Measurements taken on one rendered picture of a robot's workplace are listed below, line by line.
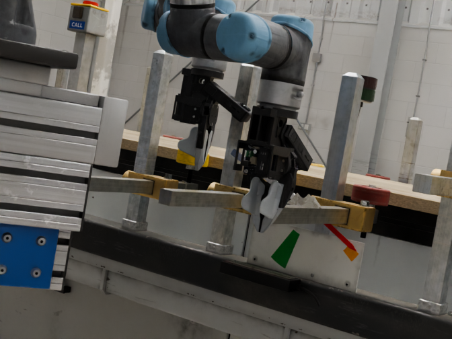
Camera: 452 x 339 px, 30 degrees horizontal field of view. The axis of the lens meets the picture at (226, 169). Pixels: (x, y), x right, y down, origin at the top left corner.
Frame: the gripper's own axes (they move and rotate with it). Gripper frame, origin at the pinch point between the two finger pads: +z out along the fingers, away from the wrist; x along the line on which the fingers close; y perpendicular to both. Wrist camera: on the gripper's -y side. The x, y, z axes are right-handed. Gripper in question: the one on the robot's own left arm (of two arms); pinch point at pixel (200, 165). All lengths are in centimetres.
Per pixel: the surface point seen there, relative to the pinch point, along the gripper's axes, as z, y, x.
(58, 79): -16, 111, -169
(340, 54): -112, 61, -820
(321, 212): 3.7, -28.3, 15.6
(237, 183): 3.0, -6.9, -8.5
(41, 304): 53, 55, -58
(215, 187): 4.6, -2.3, -7.5
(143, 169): 4.4, 17.6, -16.0
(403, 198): -0.3, -42.8, -12.9
